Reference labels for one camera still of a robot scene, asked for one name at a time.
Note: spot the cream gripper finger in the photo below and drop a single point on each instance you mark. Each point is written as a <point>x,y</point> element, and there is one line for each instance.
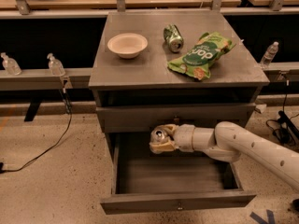
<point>168,129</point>
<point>166,145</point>

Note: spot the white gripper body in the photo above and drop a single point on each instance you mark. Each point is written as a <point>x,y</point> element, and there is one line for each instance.
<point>183,137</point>

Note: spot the silver 7up can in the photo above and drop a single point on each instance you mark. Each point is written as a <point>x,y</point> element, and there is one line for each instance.
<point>159,136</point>

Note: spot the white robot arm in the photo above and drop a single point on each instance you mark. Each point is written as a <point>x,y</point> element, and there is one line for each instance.
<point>226,142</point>

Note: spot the open grey lower drawer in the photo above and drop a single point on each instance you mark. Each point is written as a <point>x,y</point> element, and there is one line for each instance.
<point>145,182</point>

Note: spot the closed grey middle drawer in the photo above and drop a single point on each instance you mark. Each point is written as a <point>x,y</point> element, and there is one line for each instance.
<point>144,118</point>

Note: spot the grey drawer cabinet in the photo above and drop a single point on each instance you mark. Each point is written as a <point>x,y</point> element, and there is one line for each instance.
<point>146,79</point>

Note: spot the green soda can lying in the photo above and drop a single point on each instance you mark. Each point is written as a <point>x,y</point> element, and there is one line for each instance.
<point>173,38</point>

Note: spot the green chip bag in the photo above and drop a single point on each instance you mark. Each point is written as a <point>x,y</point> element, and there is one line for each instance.
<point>196,63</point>

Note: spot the white paper bowl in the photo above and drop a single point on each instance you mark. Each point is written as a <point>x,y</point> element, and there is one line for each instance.
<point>128,45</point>

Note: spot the clear water bottle right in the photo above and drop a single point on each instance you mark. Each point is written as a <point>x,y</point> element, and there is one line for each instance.
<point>269,55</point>

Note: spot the clear bottle on ledge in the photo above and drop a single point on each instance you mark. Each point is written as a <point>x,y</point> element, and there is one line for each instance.
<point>55,66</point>

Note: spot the clear bottle far left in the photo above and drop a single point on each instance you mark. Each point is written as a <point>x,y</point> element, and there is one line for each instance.
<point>10,65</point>

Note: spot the grey metal shelf rail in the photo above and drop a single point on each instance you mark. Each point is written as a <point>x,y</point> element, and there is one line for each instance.
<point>43,79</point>

